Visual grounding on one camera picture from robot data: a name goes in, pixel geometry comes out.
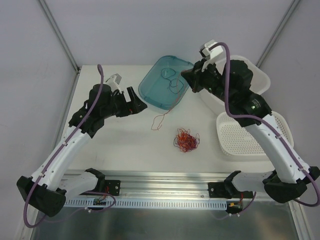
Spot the orange wire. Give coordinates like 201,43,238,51
150,72,185,131

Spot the red purple wire ball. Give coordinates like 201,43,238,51
173,128,200,153

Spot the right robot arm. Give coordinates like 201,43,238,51
181,60,320,203

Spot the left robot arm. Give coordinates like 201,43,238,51
16,84,147,217

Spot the white deep plastic basket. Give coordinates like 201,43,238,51
199,55,271,116

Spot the teal transparent plastic tray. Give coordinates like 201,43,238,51
138,55,194,111

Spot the white perforated shallow basket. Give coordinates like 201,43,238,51
216,111,295,157

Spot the dark blue wire in tray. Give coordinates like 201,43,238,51
160,68,185,95

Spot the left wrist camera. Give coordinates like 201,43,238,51
104,73,130,102

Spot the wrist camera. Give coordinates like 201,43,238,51
199,39,224,72
104,73,130,102

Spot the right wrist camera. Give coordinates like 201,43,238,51
199,39,224,72

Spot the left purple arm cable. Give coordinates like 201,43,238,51
23,64,105,228

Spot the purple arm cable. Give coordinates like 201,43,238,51
209,41,320,207
23,64,105,228

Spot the aluminium mounting rail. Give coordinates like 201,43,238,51
62,171,276,202

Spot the white slotted cable duct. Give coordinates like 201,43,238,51
64,197,227,211

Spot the left aluminium frame post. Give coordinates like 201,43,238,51
36,0,81,73

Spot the aluminium frame post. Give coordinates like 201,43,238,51
255,0,303,68
36,0,81,73

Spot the right aluminium frame post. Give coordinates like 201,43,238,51
255,0,303,68

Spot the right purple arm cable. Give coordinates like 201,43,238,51
209,41,320,207

